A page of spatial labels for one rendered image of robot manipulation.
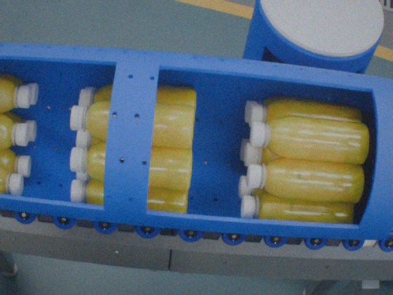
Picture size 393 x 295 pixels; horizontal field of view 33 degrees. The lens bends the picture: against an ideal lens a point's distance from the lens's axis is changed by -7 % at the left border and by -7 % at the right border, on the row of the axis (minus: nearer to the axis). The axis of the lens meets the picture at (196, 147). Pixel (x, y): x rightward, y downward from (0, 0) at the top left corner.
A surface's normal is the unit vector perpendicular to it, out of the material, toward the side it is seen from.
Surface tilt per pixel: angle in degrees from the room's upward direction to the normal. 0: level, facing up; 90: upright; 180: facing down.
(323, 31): 0
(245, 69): 27
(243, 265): 70
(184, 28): 0
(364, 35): 0
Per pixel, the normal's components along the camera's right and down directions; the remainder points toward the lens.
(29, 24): 0.08, -0.47
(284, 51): -0.63, 0.66
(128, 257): -0.02, 0.67
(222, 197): 0.09, -0.66
